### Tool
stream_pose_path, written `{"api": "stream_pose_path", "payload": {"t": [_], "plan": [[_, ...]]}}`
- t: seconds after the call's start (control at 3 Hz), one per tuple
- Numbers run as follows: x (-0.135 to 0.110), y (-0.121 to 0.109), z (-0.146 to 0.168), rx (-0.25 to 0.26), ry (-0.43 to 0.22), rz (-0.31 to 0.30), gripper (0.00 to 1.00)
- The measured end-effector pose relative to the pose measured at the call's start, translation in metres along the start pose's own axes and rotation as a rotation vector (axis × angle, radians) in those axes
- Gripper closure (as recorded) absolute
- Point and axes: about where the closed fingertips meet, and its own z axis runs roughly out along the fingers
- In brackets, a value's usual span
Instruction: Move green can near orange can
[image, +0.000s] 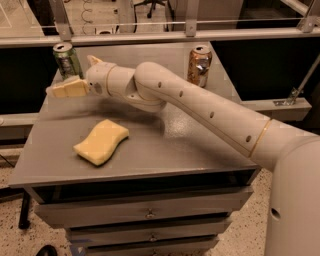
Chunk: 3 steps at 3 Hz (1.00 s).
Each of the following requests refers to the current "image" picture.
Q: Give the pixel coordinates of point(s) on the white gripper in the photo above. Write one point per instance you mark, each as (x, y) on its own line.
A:
(97, 80)

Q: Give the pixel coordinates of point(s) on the green soda can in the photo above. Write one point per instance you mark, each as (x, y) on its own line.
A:
(67, 60)

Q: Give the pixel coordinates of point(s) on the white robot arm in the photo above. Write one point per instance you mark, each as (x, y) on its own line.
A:
(291, 154)

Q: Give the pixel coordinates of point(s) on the orange soda can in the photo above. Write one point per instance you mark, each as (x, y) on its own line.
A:
(200, 59)

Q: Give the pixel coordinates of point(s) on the yellow sponge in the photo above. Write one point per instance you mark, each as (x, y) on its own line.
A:
(102, 141)

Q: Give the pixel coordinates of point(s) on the black office chair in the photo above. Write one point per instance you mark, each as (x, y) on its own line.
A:
(153, 4)

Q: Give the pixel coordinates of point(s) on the grey drawer cabinet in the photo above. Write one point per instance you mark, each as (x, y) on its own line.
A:
(166, 152)

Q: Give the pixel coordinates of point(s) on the top grey drawer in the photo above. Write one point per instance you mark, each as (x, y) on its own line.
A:
(143, 208)

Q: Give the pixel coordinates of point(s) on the grey drawer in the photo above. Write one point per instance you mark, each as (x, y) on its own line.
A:
(147, 232)
(143, 208)
(159, 248)

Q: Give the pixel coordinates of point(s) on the black stand leg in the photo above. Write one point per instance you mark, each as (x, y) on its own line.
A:
(24, 223)

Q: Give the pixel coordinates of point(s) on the middle grey drawer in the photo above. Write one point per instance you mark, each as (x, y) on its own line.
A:
(147, 232)

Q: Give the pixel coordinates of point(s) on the black shoe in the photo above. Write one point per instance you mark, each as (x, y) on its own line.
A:
(47, 250)

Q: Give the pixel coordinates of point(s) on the bottom grey drawer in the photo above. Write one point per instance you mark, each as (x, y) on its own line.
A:
(159, 248)

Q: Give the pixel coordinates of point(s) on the metal railing frame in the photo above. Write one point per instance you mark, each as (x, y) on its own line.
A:
(28, 23)

